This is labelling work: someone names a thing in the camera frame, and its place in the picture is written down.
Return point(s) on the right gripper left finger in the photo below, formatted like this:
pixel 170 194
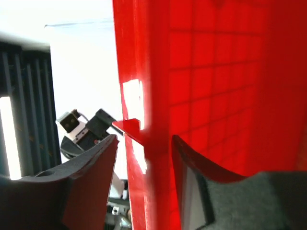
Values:
pixel 70 196

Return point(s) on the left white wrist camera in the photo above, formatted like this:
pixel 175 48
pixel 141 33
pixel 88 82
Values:
pixel 70 125

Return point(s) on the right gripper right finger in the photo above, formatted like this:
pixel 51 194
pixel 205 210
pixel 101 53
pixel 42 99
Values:
pixel 211 197

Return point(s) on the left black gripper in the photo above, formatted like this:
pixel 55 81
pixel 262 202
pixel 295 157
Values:
pixel 97 126

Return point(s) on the large red plastic bin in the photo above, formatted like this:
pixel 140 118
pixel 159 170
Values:
pixel 227 76

